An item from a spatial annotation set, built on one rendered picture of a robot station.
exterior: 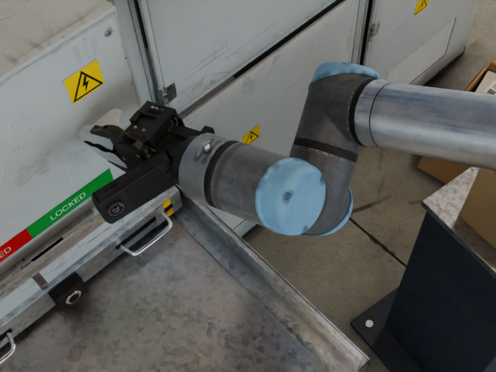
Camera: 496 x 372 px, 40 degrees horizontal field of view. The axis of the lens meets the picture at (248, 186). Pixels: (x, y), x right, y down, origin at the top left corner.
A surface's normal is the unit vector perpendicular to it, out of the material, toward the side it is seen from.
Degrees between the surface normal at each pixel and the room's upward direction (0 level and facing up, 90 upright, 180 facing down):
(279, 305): 0
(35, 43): 0
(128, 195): 75
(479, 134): 56
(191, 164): 37
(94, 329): 0
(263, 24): 89
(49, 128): 90
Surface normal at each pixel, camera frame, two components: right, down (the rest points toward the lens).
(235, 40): 0.69, 0.61
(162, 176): 0.47, 0.56
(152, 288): -0.04, -0.53
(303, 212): 0.76, 0.27
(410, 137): -0.68, 0.48
